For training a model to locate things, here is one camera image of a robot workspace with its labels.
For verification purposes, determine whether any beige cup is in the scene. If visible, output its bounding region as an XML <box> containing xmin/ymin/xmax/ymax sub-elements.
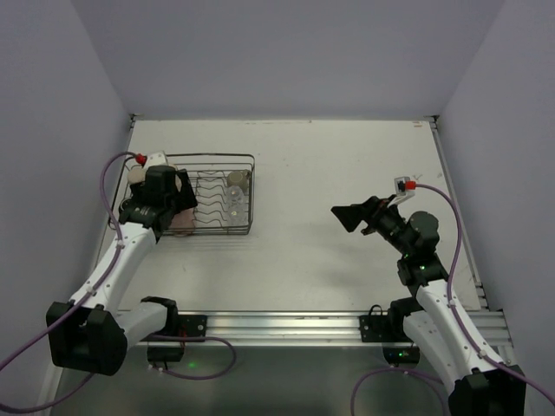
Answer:
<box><xmin>127</xmin><ymin>166</ymin><xmax>146</xmax><ymax>185</ymax></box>

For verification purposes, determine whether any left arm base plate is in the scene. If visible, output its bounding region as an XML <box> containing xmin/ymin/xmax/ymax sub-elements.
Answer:
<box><xmin>174</xmin><ymin>314</ymin><xmax>208</xmax><ymax>342</ymax></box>

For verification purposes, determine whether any pink ceramic mug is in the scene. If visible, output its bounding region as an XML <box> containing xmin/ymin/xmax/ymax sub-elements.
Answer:
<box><xmin>168</xmin><ymin>208</ymin><xmax>196</xmax><ymax>236</ymax></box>

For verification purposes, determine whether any aluminium mounting rail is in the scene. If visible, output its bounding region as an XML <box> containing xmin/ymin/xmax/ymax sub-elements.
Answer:
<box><xmin>55</xmin><ymin>308</ymin><xmax>508</xmax><ymax>348</ymax></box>

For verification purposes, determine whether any left controller box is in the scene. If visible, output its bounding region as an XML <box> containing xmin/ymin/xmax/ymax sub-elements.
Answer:
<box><xmin>147</xmin><ymin>346</ymin><xmax>185</xmax><ymax>365</ymax></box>

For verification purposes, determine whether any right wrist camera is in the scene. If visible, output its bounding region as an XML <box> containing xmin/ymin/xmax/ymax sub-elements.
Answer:
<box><xmin>393</xmin><ymin>177</ymin><xmax>416</xmax><ymax>205</ymax></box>

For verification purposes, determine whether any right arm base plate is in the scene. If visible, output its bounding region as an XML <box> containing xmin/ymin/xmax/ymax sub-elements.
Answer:
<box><xmin>358</xmin><ymin>304</ymin><xmax>410</xmax><ymax>343</ymax></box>

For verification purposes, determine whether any controller box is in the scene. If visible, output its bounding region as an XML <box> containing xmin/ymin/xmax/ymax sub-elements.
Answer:
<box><xmin>147</xmin><ymin>346</ymin><xmax>185</xmax><ymax>365</ymax></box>
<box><xmin>382</xmin><ymin>345</ymin><xmax>421</xmax><ymax>366</ymax></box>

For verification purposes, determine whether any clear glass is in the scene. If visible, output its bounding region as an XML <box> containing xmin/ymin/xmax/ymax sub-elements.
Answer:
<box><xmin>226</xmin><ymin>206</ymin><xmax>248</xmax><ymax>226</ymax></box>
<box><xmin>225</xmin><ymin>185</ymin><xmax>248</xmax><ymax>209</ymax></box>

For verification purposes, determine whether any right controller box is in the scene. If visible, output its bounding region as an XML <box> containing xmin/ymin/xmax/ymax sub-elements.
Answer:
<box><xmin>382</xmin><ymin>345</ymin><xmax>421</xmax><ymax>366</ymax></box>

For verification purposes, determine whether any clear glass upper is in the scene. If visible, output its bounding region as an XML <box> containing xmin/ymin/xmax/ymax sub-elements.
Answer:
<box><xmin>225</xmin><ymin>185</ymin><xmax>248</xmax><ymax>209</ymax></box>

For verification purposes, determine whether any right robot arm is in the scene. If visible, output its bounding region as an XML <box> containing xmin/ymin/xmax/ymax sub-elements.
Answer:
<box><xmin>331</xmin><ymin>196</ymin><xmax>526</xmax><ymax>415</ymax></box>

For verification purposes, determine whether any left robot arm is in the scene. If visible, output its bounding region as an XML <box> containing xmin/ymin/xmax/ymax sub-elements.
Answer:
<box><xmin>46</xmin><ymin>165</ymin><xmax>198</xmax><ymax>375</ymax></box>

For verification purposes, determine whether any wire dish rack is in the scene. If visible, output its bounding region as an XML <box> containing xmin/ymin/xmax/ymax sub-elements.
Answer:
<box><xmin>112</xmin><ymin>153</ymin><xmax>255</xmax><ymax>237</ymax></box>

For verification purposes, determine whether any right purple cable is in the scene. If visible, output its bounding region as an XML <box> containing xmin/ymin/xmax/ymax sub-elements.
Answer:
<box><xmin>350</xmin><ymin>181</ymin><xmax>555</xmax><ymax>416</ymax></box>

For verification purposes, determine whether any clear glass lower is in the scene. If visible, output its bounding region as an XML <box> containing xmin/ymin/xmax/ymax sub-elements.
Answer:
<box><xmin>226</xmin><ymin>206</ymin><xmax>248</xmax><ymax>226</ymax></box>

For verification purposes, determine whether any small tan cup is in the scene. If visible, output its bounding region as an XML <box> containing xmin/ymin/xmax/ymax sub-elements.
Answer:
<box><xmin>226</xmin><ymin>170</ymin><xmax>251</xmax><ymax>193</ymax></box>

